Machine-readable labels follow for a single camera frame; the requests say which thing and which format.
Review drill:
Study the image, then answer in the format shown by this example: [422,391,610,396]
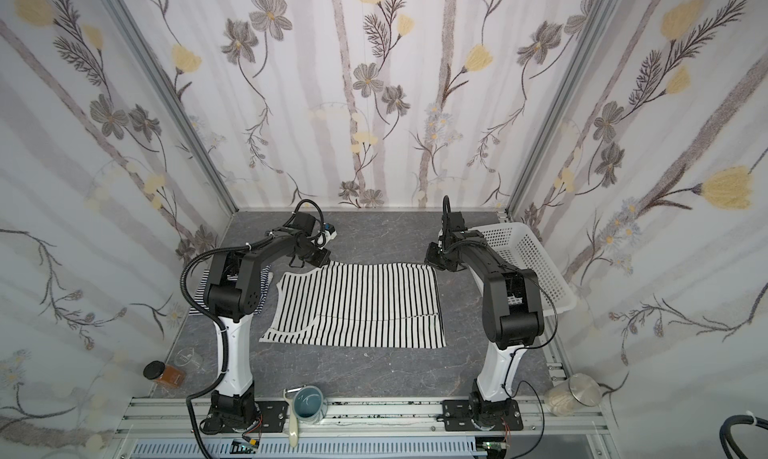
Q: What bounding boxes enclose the aluminium frame rail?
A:
[115,396,610,439]

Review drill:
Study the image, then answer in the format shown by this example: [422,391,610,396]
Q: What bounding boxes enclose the clear jar with metal lid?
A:
[545,373,602,417]

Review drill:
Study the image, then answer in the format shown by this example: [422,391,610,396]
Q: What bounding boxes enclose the black corrugated cable conduit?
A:
[179,242,271,459]

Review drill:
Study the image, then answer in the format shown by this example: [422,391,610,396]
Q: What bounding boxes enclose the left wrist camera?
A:
[316,223,337,248]

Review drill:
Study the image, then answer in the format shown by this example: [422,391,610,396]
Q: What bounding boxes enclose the teal mug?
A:
[292,385,328,424]

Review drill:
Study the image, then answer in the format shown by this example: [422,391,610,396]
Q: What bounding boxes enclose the black hose at corner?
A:
[718,413,768,459]

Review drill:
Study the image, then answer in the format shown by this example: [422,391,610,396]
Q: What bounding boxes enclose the blue white striped tank top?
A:
[193,266,274,315]

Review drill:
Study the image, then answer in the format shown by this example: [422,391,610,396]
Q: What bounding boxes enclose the white plastic laundry basket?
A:
[473,222,577,317]

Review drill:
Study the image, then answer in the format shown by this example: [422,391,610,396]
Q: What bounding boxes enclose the black white striped tank top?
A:
[260,262,446,349]

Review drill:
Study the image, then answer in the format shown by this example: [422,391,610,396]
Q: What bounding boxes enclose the white vented cable duct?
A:
[128,437,487,459]

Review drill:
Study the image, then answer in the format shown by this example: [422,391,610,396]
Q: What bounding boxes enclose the cream vegetable peeler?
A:
[282,386,302,449]

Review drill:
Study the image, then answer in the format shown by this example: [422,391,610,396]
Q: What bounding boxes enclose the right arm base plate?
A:
[437,396,523,432]

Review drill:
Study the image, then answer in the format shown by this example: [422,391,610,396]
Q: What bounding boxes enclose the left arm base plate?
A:
[199,396,288,435]

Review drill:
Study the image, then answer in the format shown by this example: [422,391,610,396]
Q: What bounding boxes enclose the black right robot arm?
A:
[425,208,544,410]

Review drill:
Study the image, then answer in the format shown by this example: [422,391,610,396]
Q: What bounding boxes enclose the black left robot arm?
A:
[203,212,336,398]

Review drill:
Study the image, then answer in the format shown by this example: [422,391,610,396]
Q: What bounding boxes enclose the spice jar with dark lid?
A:
[142,361,185,389]

